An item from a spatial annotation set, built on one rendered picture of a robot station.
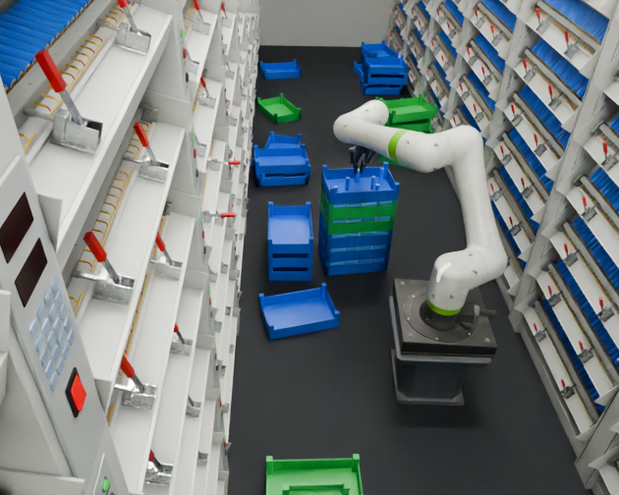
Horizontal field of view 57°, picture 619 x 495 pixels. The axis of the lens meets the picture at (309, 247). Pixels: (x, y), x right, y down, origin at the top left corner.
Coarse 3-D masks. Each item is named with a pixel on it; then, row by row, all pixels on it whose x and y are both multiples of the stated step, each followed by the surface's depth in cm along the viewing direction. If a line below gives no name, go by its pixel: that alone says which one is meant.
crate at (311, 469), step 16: (272, 464) 185; (288, 464) 186; (304, 464) 187; (320, 464) 187; (336, 464) 188; (352, 464) 187; (272, 480) 185; (288, 480) 185; (304, 480) 185; (320, 480) 186; (336, 480) 186; (352, 480) 186
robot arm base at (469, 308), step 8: (424, 304) 198; (464, 304) 196; (472, 304) 197; (424, 312) 196; (432, 312) 193; (464, 312) 194; (472, 312) 194; (480, 312) 197; (488, 312) 197; (424, 320) 196; (432, 320) 194; (440, 320) 193; (448, 320) 193; (456, 320) 196; (464, 320) 195; (472, 320) 194; (440, 328) 194; (448, 328) 194; (464, 328) 195
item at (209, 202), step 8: (216, 128) 178; (224, 128) 178; (216, 136) 179; (224, 136) 179; (216, 144) 177; (224, 144) 179; (208, 152) 172; (216, 152) 174; (208, 176) 162; (216, 176) 163; (208, 184) 159; (216, 184) 160; (200, 192) 154; (208, 192) 156; (216, 192) 157; (208, 200) 153; (216, 200) 154; (208, 208) 150; (208, 232) 142; (208, 240) 140; (208, 248) 131; (208, 256) 132
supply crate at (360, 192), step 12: (324, 168) 252; (348, 168) 256; (372, 168) 258; (384, 168) 257; (324, 180) 250; (336, 180) 258; (360, 180) 258; (384, 180) 259; (336, 192) 240; (348, 192) 240; (360, 192) 241; (372, 192) 242; (384, 192) 243; (396, 192) 244
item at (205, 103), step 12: (204, 72) 165; (216, 72) 167; (204, 84) 150; (216, 84) 166; (204, 96) 152; (216, 96) 160; (204, 108) 152; (216, 108) 155; (204, 120) 147; (204, 132) 142; (204, 144) 133; (204, 156) 133; (204, 168) 129
